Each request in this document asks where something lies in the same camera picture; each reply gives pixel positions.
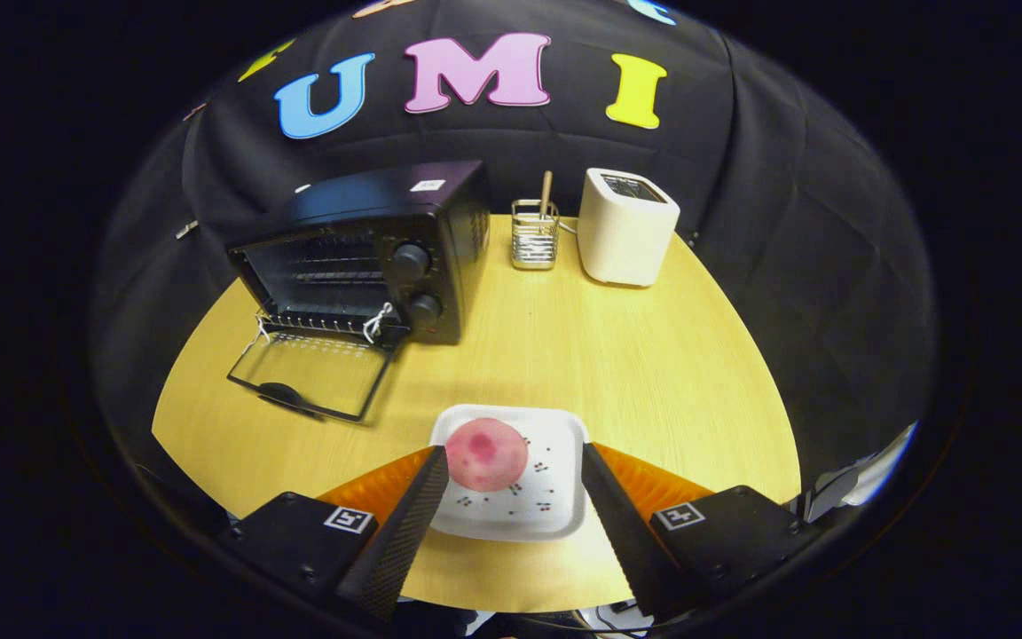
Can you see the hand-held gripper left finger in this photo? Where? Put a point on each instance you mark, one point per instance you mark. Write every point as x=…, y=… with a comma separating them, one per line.
x=400, y=541

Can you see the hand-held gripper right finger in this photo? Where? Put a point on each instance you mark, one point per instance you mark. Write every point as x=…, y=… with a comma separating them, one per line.
x=626, y=541

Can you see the white square food plate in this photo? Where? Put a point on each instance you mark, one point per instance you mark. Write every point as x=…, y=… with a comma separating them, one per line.
x=557, y=444

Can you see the round pink food slice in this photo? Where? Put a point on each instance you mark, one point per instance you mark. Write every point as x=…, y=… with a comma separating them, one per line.
x=486, y=454

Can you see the black toaster oven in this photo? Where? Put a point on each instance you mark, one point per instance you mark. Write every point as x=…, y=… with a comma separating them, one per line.
x=360, y=200

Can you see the white bread toaster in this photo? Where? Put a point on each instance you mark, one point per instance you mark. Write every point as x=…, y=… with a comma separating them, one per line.
x=622, y=240

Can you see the wooden stick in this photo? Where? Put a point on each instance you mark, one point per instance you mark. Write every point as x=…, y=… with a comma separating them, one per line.
x=546, y=191

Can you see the white cloth clip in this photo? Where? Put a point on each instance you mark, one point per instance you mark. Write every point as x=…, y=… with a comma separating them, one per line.
x=187, y=231

